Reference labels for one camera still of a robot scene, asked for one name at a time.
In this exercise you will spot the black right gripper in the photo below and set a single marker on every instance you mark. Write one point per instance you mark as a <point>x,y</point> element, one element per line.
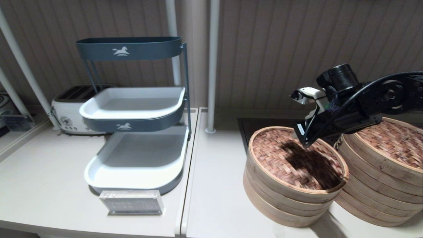
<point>347,119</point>

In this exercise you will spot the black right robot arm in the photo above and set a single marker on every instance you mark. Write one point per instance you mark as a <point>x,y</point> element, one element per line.
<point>396,96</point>

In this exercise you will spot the bamboo steamer basket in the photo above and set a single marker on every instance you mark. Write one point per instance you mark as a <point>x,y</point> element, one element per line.
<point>281,205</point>
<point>281,218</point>
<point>363,208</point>
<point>363,180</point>

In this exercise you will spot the black induction cooktop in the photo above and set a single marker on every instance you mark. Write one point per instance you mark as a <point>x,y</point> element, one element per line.
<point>264,124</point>

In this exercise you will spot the white metal pole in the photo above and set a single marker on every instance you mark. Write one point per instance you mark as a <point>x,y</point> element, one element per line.
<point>213,66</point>
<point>172,26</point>
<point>19,56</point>
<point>13,94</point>

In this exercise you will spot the small white rack tray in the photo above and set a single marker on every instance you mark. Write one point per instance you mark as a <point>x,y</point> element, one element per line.
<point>138,102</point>

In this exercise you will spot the dark teal three-tier rack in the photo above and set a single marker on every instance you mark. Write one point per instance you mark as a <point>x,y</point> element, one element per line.
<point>148,49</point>

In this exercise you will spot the large white rack tray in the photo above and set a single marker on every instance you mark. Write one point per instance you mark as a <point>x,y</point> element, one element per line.
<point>132,178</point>

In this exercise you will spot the clear acrylic warning sign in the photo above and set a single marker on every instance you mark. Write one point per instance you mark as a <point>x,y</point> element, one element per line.
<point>132,202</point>

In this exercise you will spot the white retro toaster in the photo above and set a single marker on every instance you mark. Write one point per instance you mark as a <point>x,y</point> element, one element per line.
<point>66,108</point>

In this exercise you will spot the dark acrylic sign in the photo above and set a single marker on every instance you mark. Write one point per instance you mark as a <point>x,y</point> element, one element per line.
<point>18,122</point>

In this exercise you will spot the round white appliance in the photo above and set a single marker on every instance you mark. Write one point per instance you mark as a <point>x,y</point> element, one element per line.
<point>4,105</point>

